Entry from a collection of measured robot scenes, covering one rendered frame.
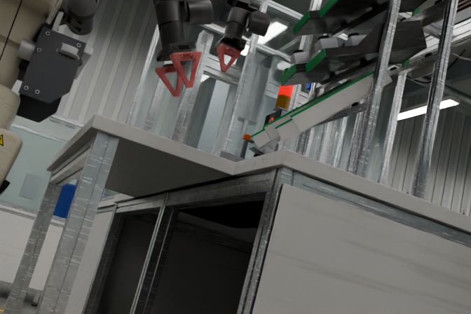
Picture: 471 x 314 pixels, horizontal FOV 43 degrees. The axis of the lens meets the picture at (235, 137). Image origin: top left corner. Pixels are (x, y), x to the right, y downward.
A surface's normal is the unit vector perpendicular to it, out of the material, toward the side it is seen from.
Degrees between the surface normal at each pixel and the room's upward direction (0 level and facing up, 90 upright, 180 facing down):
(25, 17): 90
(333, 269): 90
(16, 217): 90
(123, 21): 90
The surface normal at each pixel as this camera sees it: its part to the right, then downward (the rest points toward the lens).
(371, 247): 0.38, -0.15
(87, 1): 0.29, -0.38
